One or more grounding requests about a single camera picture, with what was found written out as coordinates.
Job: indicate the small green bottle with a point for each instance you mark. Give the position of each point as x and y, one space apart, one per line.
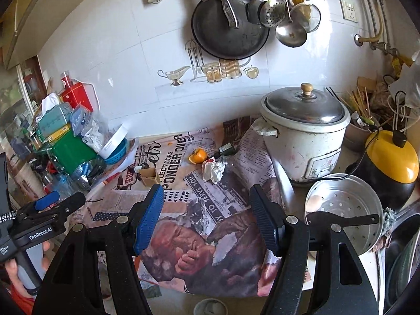
226 150

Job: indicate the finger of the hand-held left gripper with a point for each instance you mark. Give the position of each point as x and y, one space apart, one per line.
70 205
47 200

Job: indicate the white tissue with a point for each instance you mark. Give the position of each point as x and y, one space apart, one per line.
213 170

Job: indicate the yellow-green wall cabinet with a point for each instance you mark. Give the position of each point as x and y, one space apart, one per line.
49 10

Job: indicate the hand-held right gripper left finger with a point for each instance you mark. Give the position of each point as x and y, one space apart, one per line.
149 220

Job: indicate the steel sink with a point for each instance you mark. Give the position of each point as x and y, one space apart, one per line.
410 223

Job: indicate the black spatula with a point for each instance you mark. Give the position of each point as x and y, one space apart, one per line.
341 220

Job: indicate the clear plastic bags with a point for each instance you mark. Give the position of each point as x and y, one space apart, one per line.
85 124

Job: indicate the green box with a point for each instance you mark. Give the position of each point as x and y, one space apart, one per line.
72 154

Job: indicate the yellow black kettle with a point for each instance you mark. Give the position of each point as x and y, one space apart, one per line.
390 160

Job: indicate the white wall socket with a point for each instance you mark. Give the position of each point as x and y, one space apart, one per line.
348 10

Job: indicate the white plastic bag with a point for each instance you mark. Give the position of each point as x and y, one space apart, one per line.
407 88

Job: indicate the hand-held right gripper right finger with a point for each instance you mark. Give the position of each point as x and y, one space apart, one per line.
262 216

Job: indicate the red tin box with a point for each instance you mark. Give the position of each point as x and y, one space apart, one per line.
77 95

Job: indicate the dish rag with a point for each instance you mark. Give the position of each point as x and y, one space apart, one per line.
387 223

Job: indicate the steel ladle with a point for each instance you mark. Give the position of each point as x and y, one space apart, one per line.
290 32

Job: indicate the wall faucet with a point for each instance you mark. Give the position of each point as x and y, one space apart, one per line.
370 41

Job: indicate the egg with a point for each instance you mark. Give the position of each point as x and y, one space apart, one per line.
313 202

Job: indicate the small cardboard box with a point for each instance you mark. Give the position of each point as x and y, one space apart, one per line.
149 175

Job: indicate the long kitchen knife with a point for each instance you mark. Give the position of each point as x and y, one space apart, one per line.
282 177

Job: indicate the teal tissue box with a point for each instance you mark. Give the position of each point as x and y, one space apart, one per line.
54 119

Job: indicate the white plastic bowl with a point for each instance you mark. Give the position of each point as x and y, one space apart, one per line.
210 307

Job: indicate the white rice cooker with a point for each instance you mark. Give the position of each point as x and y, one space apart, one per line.
302 144

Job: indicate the blue plastic basket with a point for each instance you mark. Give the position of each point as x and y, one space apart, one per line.
118 154

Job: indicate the glass display cabinet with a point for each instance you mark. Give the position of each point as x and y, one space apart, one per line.
16 115

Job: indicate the steel slotted spoon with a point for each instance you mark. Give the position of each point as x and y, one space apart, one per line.
273 11

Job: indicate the person's left hand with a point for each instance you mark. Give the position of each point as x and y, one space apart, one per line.
10 269

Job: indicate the orange peel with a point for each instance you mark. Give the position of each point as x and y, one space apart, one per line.
197 157

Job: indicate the printed newspaper sheet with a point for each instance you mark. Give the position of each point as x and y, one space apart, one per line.
197 262

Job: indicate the utensil holder with chopsticks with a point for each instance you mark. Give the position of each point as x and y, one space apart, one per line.
357 131

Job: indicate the green plastic bowl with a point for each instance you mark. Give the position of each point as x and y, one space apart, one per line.
407 269

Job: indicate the metal steamer pot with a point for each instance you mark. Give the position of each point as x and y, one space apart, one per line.
347 203

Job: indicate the black frying pan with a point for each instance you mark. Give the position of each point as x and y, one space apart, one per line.
226 39

